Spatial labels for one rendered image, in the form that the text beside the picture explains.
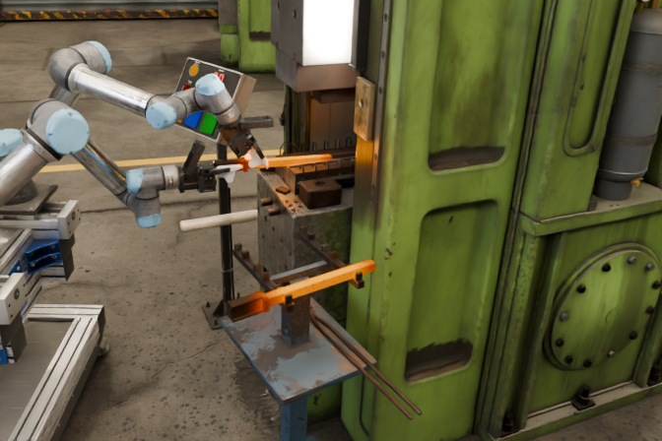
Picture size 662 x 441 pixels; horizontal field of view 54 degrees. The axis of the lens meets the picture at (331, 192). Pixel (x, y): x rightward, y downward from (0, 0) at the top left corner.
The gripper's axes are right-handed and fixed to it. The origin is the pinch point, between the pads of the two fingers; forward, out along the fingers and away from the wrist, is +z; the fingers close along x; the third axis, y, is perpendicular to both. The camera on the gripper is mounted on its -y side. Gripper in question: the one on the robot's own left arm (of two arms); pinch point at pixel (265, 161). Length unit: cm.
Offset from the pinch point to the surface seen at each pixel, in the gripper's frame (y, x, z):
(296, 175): -5.6, 7.8, 6.3
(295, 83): -20.4, 6.5, -21.1
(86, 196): 94, -211, 63
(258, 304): 24, 66, -5
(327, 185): -11.7, 17.5, 10.1
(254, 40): -92, -468, 127
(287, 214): 4.2, 16.8, 10.9
